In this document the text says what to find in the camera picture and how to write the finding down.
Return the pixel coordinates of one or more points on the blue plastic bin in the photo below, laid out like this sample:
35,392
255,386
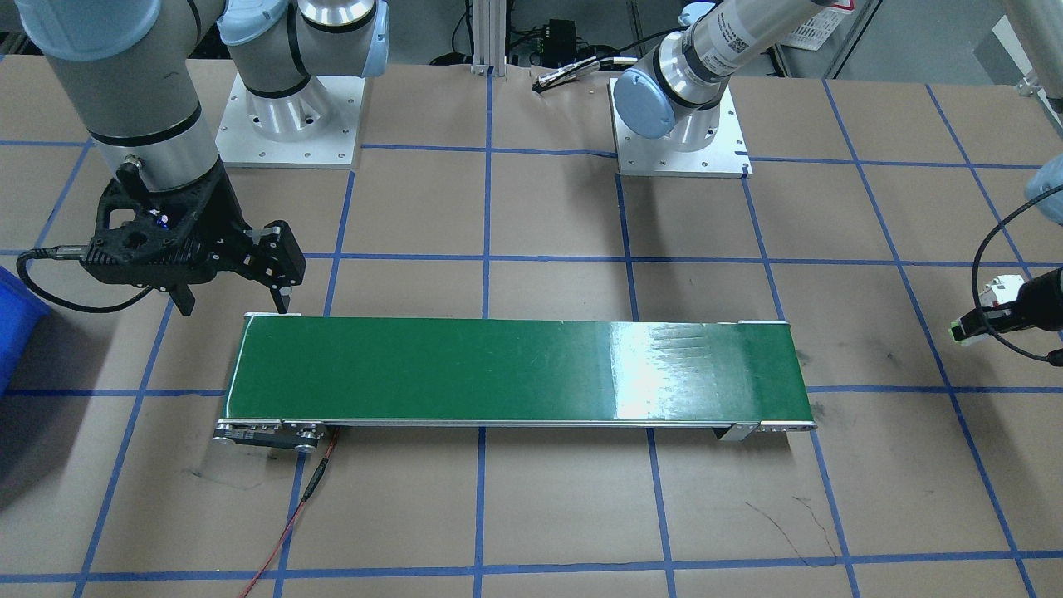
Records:
17,324

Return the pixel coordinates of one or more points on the green conveyor belt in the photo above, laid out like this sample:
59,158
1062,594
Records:
498,365

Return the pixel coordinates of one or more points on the white plastic basket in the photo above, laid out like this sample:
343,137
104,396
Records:
818,31

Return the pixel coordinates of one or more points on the black power supply box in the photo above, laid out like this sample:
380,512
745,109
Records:
563,35

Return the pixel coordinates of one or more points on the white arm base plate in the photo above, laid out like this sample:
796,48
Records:
332,141
722,154

